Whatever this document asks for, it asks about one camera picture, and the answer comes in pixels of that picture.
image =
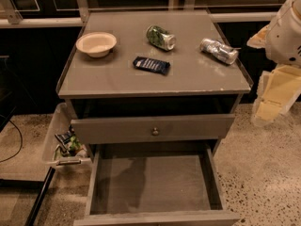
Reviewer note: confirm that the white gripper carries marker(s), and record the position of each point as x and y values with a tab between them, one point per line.
284	40

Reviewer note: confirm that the blue rxbar blueberry bar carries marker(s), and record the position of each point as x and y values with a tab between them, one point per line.
151	65

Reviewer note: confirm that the grey drawer cabinet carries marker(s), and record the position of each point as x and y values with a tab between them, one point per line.
111	87

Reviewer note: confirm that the brass drawer knob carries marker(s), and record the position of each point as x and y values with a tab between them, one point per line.
155	131

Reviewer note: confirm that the grey open middle drawer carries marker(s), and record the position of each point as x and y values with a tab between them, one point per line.
155	184

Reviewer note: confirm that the grey upper drawer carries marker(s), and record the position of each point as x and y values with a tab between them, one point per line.
139	129

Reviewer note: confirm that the silver can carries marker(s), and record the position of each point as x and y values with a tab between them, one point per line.
219	50

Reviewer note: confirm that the green can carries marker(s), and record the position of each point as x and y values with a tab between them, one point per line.
161	38

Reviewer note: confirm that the white paper bowl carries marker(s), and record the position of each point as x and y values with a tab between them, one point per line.
96	44

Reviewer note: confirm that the snack packets in bin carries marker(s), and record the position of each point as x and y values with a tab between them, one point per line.
69	145

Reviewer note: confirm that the black table leg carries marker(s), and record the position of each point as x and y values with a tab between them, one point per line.
39	200

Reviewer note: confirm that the metal railing frame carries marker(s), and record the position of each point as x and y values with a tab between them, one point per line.
55	13

